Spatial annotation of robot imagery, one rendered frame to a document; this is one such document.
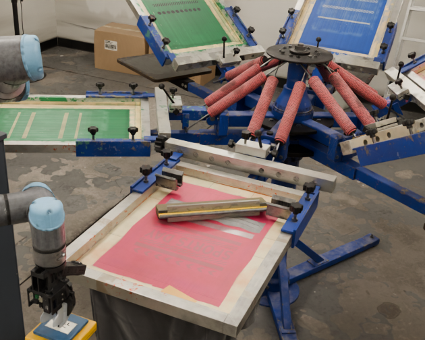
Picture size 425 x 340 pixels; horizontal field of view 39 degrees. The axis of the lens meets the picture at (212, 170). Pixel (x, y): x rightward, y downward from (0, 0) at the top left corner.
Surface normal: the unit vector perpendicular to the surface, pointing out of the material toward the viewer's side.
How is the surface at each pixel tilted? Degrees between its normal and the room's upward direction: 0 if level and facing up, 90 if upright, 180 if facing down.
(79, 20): 90
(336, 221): 0
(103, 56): 90
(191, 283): 0
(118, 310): 95
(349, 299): 0
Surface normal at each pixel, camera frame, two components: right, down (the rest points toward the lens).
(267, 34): -0.40, 0.40
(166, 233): 0.06, -0.89
